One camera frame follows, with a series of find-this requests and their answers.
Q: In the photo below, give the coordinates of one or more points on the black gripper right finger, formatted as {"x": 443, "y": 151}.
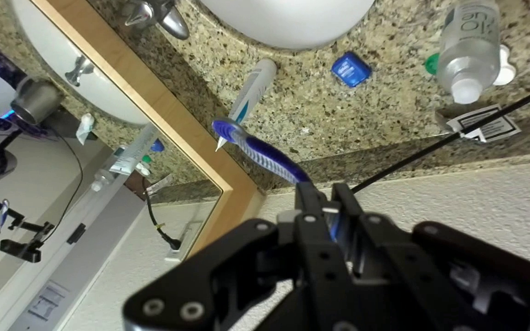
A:
{"x": 386, "y": 263}

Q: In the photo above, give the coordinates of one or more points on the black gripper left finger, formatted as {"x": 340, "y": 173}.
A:
{"x": 316, "y": 258}

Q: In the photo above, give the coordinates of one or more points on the blue white toothbrush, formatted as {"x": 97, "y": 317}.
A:
{"x": 257, "y": 153}

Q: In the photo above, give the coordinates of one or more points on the printed marker paper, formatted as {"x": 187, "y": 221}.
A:
{"x": 485, "y": 125}

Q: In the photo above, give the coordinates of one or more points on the tall white cleanser tube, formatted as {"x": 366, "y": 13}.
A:
{"x": 254, "y": 89}

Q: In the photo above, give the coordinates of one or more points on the small blue floss box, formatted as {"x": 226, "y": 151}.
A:
{"x": 349, "y": 68}

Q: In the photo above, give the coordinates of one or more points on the green lens case cap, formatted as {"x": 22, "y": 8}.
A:
{"x": 430, "y": 63}

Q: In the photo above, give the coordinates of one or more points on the clear solution bottle white cap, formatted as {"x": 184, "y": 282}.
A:
{"x": 469, "y": 48}

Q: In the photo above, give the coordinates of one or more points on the white contact lens case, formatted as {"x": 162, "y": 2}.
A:
{"x": 504, "y": 65}

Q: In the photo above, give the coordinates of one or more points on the white oval sink basin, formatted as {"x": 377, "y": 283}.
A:
{"x": 289, "y": 20}

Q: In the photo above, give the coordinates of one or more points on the chrome sink faucet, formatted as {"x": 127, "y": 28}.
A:
{"x": 160, "y": 15}

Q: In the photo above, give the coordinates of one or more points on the wood framed wall mirror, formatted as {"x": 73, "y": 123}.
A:
{"x": 154, "y": 103}

